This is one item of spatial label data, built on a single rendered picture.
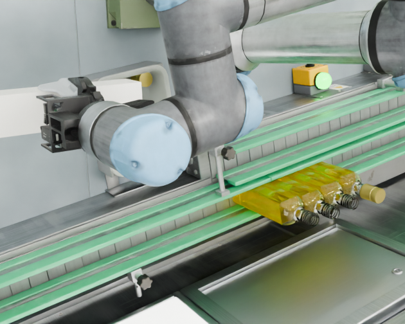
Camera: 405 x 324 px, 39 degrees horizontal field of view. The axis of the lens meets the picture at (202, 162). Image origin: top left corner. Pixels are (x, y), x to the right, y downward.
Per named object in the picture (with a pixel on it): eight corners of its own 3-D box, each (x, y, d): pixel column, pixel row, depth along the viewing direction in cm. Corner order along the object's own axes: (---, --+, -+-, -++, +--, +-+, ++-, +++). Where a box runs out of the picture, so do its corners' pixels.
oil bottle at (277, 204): (232, 202, 138) (290, 230, 120) (229, 181, 136) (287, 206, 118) (251, 195, 140) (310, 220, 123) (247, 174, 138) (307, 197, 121)
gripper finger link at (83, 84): (67, 68, 82) (90, 92, 76) (78, 67, 83) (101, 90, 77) (67, 98, 85) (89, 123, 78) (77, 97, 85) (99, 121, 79)
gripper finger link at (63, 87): (27, 67, 84) (47, 92, 78) (66, 65, 87) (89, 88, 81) (28, 87, 86) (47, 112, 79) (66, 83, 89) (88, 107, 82)
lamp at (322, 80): (314, 90, 151) (322, 91, 149) (312, 74, 150) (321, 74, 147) (326, 86, 153) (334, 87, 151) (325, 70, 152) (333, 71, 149)
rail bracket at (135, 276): (116, 285, 125) (142, 310, 114) (109, 258, 123) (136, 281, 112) (132, 278, 127) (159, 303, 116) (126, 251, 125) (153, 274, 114)
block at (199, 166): (184, 174, 136) (198, 181, 130) (177, 137, 133) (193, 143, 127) (196, 170, 138) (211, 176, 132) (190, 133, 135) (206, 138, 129)
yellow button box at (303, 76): (292, 92, 157) (310, 96, 151) (290, 66, 155) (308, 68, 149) (311, 87, 161) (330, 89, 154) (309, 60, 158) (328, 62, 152)
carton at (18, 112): (-21, 92, 85) (-12, 96, 80) (125, 78, 97) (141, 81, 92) (-16, 131, 87) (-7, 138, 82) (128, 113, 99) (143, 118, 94)
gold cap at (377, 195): (357, 198, 126) (373, 203, 122) (361, 182, 125) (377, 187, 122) (368, 199, 128) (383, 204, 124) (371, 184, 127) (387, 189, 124)
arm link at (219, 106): (259, 44, 64) (177, 72, 59) (273, 136, 68) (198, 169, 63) (220, 41, 70) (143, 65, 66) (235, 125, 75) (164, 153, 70)
